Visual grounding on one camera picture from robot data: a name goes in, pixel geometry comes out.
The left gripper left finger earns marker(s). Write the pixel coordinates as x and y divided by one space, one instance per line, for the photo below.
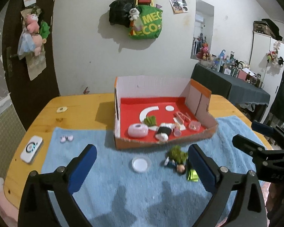
35 206

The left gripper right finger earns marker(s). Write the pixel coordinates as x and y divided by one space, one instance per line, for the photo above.
248 208

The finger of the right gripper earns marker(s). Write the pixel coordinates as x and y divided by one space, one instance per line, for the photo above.
263 129
257 152

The green toy car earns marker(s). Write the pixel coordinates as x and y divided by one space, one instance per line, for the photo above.
191 174

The pink plastic clip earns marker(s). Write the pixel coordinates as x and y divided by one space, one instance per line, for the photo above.
181 118

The green haired doll figure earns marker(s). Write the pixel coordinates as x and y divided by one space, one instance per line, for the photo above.
176 159

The black white cloth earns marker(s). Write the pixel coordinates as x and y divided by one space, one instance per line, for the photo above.
164 131

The clear round lid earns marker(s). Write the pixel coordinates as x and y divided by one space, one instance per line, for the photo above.
141 164

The green fuzzy ball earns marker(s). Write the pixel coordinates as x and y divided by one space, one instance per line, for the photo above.
150 121

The pink round case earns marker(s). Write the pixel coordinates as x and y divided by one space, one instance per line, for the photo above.
138 130

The blonde girl figurine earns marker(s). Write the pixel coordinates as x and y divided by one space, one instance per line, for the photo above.
177 130

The dark cloth side table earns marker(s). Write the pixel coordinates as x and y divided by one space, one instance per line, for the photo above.
236 91

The white remote device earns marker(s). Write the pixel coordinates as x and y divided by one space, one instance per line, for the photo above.
31 149

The white wardrobe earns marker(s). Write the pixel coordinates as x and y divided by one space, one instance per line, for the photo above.
267 56

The small lilac earbuds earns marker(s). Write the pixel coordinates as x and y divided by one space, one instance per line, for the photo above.
64 139

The blue fluffy towel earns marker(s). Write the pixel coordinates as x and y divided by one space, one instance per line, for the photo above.
115 195

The pink plush on side table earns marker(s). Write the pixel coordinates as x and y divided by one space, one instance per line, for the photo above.
204 53

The dark wooden door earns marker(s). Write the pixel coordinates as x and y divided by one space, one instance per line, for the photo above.
31 81

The orange cardboard box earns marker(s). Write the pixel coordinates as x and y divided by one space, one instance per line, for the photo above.
137 97

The green tote bag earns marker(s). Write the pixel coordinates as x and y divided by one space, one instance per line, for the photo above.
149 24

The pink plush toys on door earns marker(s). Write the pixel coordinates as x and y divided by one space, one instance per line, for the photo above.
33 36

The wall mirror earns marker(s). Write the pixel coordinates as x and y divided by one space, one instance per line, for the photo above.
203 27

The photo collage on wall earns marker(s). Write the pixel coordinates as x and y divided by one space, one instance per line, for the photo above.
179 6

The white plush keychain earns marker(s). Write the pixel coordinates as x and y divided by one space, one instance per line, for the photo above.
134 14

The black bag on wall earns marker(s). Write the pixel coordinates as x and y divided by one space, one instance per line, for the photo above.
119 12

